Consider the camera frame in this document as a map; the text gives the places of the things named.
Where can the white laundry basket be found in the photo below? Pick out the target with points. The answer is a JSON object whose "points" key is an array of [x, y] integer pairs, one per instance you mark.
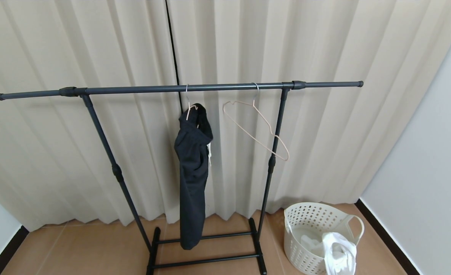
{"points": [[309, 217]]}

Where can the pink clothes hanger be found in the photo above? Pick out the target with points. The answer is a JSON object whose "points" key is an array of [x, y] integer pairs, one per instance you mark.
{"points": [[255, 102], [188, 110]]}

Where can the black clothes rack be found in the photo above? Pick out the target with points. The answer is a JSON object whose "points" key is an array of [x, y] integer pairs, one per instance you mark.
{"points": [[134, 89]]}

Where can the white garment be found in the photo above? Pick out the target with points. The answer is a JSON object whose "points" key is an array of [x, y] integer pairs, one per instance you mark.
{"points": [[340, 252]]}

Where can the black shorts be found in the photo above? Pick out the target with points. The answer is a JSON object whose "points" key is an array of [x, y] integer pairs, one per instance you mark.
{"points": [[193, 183]]}

